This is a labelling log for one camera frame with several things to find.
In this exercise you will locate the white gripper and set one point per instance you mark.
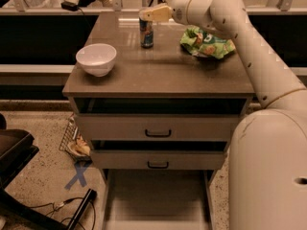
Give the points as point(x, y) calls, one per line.
point(179, 12)

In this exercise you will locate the redbull can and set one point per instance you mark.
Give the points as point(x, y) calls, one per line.
point(146, 31)

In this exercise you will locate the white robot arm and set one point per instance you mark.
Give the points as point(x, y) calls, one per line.
point(268, 151)

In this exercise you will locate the grey drawer cabinet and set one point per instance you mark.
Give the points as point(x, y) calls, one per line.
point(163, 72)

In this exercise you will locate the top drawer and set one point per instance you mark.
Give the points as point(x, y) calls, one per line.
point(209, 119)

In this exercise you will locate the drawer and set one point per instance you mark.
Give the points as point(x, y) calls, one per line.
point(161, 155)
point(209, 119)
point(157, 200)

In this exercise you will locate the middle drawer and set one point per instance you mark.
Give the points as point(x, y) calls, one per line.
point(161, 155)

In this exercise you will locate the bottom drawer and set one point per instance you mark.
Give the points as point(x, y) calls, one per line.
point(157, 200)

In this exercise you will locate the green chip bag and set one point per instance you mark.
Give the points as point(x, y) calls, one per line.
point(201, 44)

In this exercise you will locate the white bowl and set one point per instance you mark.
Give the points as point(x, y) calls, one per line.
point(97, 59)

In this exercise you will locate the black power adapter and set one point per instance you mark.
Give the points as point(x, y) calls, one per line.
point(69, 6)

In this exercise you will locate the blue tape cross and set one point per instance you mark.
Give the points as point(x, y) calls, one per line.
point(80, 168)

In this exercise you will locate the black stand foot left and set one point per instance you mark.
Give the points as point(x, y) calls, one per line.
point(87, 199)

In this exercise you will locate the black chair base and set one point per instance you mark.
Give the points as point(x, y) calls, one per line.
point(16, 151)

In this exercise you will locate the wire basket with items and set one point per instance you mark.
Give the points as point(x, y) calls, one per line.
point(73, 143)

